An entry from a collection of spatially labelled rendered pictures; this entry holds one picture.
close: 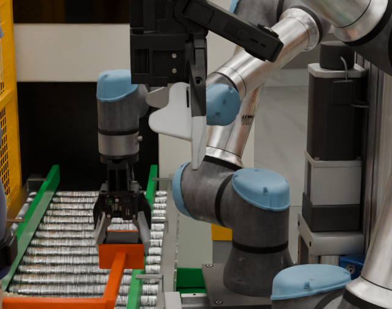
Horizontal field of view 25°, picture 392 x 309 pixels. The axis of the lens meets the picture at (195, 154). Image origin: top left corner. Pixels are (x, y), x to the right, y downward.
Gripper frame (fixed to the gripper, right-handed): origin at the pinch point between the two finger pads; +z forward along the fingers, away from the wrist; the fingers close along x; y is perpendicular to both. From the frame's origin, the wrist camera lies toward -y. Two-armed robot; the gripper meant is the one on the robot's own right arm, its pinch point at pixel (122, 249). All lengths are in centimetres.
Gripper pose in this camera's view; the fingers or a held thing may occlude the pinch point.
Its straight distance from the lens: 175.6
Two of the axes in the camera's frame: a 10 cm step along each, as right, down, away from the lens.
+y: -0.2, 2.7, -9.6
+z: 0.1, 9.6, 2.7
